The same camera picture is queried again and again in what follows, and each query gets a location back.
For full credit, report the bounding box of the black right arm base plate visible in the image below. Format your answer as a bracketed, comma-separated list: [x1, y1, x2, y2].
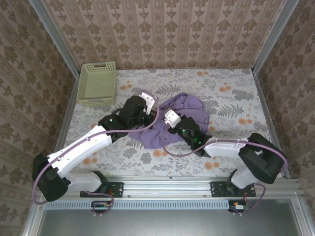
[210, 181, 256, 198]

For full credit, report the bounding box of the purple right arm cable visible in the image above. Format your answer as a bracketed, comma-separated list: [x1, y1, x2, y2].
[162, 123, 289, 217]

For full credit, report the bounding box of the grey metal panel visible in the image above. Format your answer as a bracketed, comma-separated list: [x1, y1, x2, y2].
[21, 196, 314, 236]

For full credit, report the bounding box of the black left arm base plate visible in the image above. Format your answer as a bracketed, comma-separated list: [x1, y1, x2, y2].
[80, 181, 124, 198]

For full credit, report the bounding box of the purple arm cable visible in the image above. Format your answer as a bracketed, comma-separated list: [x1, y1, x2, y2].
[162, 123, 289, 217]
[32, 89, 161, 217]

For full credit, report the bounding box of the floral tablecloth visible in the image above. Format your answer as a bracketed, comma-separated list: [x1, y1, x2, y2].
[56, 68, 283, 178]

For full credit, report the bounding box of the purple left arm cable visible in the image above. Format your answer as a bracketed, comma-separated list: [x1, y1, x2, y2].
[32, 89, 161, 217]

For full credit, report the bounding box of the aluminium mounting rail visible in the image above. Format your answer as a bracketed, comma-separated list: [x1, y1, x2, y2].
[36, 176, 303, 198]

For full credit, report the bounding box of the aluminium side rail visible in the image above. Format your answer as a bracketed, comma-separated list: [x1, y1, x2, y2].
[252, 70, 291, 179]
[46, 72, 81, 180]

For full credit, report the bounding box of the aluminium frame post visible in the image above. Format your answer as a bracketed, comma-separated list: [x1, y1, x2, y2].
[251, 0, 300, 75]
[28, 0, 81, 78]

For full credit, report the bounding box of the small electronics board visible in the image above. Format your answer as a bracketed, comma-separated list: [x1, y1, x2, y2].
[228, 200, 249, 213]
[92, 201, 112, 213]

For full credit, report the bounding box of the purple t-shirt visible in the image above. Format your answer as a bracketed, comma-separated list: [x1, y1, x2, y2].
[129, 92, 211, 149]

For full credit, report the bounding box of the grey slotted cable duct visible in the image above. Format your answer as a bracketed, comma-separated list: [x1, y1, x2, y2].
[45, 199, 237, 210]

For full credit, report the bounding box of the green plastic basket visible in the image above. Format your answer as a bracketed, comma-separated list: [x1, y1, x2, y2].
[76, 61, 117, 107]

